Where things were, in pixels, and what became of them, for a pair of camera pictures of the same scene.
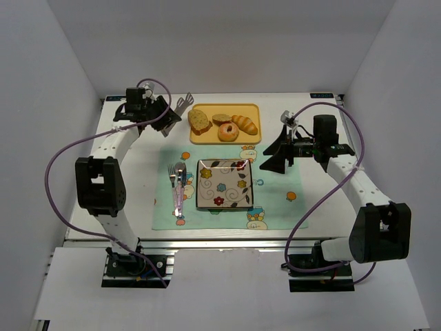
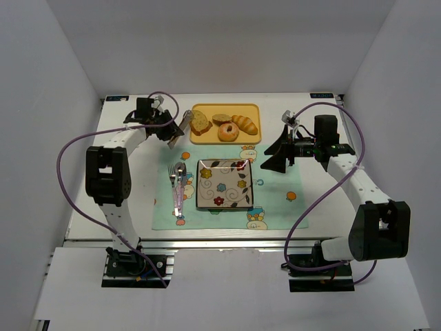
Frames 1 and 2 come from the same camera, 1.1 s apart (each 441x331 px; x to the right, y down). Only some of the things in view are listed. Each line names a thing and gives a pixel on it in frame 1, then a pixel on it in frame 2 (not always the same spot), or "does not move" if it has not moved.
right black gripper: (289, 149) does not move
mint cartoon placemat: (278, 198) does not move
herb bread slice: (198, 122) does not move
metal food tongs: (181, 105) -> (187, 117)
